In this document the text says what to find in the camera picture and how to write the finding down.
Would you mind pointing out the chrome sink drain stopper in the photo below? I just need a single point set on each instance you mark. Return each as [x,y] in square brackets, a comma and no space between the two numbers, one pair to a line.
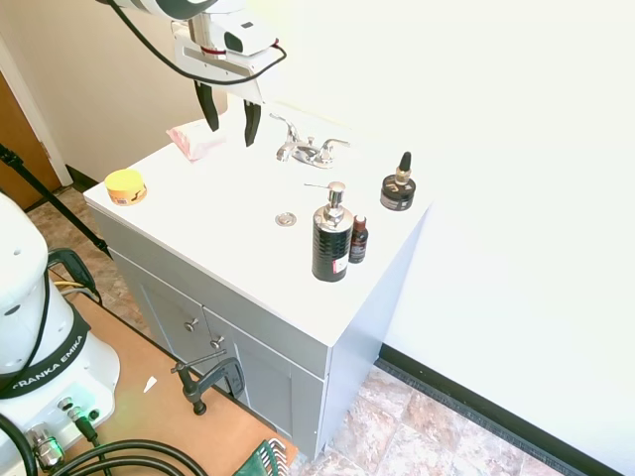
[286,218]

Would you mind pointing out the pink white folded packet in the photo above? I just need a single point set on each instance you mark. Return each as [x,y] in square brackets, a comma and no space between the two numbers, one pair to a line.
[194,141]

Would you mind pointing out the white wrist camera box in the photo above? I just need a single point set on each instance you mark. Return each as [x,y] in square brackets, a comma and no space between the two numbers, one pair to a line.
[248,35]

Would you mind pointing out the black-tipped dropper bottle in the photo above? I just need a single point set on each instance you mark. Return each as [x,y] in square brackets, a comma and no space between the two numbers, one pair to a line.
[404,167]

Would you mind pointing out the grey white vanity cabinet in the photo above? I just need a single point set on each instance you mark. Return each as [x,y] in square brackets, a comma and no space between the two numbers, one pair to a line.
[238,258]

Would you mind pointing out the small dark brown bottle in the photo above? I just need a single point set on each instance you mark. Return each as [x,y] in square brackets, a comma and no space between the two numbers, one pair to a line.
[358,240]

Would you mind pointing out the black metal C-clamp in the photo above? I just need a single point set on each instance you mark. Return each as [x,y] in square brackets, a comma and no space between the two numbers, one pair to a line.
[208,377]

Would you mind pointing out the brown wooden door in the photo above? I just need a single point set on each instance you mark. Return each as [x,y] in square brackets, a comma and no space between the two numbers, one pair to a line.
[20,144]

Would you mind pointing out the black chrome soap dispenser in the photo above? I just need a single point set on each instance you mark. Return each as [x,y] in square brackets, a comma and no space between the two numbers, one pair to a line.
[331,238]

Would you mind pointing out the green hex key set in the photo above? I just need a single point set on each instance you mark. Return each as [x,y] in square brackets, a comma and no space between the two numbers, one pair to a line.
[263,458]

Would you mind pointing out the wooden base board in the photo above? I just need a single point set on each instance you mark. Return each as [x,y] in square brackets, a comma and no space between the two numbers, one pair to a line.
[164,396]

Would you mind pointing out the black camera tripod leg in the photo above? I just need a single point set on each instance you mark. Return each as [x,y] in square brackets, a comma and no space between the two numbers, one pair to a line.
[49,198]

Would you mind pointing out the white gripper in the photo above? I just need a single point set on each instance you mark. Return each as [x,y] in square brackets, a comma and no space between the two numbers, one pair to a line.
[218,67]

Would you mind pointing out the black round jar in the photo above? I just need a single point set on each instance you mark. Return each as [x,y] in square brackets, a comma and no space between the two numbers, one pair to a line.
[397,192]

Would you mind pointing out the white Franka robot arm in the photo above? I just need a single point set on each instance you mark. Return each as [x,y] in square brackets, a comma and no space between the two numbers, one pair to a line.
[30,317]

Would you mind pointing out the round metal cabinet knob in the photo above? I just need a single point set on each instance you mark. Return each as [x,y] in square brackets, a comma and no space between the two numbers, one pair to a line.
[191,324]
[216,341]

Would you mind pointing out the yellow round tin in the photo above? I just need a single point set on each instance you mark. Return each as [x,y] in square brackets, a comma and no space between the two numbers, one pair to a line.
[126,187]

